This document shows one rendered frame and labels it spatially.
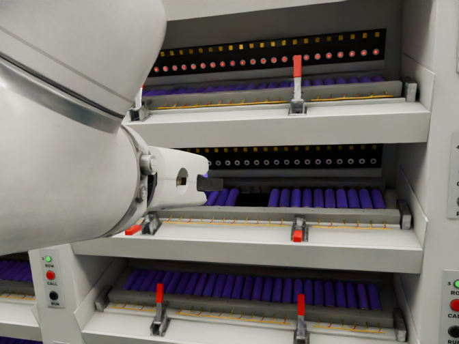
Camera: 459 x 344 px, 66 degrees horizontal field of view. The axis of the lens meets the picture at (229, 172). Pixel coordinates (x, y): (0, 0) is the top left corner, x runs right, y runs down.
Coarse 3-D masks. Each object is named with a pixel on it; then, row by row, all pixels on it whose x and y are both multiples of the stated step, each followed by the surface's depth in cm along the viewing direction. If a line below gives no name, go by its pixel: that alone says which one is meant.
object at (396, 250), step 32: (256, 192) 73; (192, 224) 65; (416, 224) 55; (128, 256) 65; (160, 256) 64; (192, 256) 62; (224, 256) 60; (256, 256) 59; (288, 256) 58; (320, 256) 56; (352, 256) 55; (384, 256) 54; (416, 256) 53
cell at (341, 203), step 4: (336, 192) 66; (340, 192) 65; (344, 192) 66; (336, 196) 66; (340, 196) 64; (344, 196) 64; (340, 200) 63; (344, 200) 63; (340, 204) 62; (344, 204) 62
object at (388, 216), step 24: (144, 216) 68; (168, 216) 66; (192, 216) 65; (216, 216) 64; (240, 216) 63; (264, 216) 62; (288, 216) 61; (312, 216) 60; (336, 216) 59; (360, 216) 58; (384, 216) 57
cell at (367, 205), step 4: (360, 192) 65; (364, 192) 64; (368, 192) 65; (360, 196) 64; (364, 196) 63; (368, 196) 63; (360, 200) 64; (364, 200) 62; (368, 200) 62; (364, 204) 61; (368, 204) 61; (364, 208) 60; (372, 208) 60
